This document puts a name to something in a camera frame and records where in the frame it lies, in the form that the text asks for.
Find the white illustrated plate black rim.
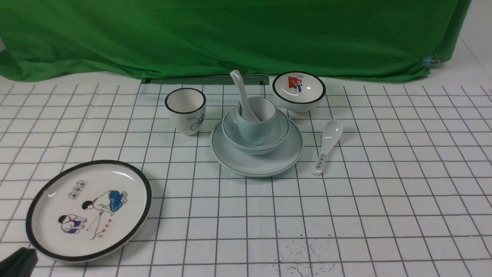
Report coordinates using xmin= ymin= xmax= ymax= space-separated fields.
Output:
xmin=26 ymin=160 xmax=152 ymax=263

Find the white cup with black rim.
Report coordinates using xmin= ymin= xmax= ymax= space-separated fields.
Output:
xmin=165 ymin=88 xmax=207 ymax=136

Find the green backdrop cloth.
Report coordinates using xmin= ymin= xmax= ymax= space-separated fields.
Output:
xmin=0 ymin=0 xmax=471 ymax=82

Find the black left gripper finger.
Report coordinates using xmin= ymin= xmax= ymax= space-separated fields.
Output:
xmin=0 ymin=247 xmax=38 ymax=277

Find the pale blue plate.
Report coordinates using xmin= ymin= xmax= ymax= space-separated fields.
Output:
xmin=210 ymin=118 xmax=304 ymax=178

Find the plain pale blue spoon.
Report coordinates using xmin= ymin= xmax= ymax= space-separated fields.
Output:
xmin=229 ymin=70 xmax=259 ymax=122

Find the pale blue cup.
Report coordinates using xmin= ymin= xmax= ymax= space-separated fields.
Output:
xmin=236 ymin=97 xmax=277 ymax=146

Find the pale blue bowl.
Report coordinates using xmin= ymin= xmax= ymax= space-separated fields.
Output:
xmin=221 ymin=108 xmax=289 ymax=155

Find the white bowl with black rim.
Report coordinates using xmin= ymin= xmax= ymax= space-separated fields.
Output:
xmin=271 ymin=71 xmax=326 ymax=113

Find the white spoon with printed handle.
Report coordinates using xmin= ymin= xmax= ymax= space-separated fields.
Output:
xmin=312 ymin=119 xmax=343 ymax=175

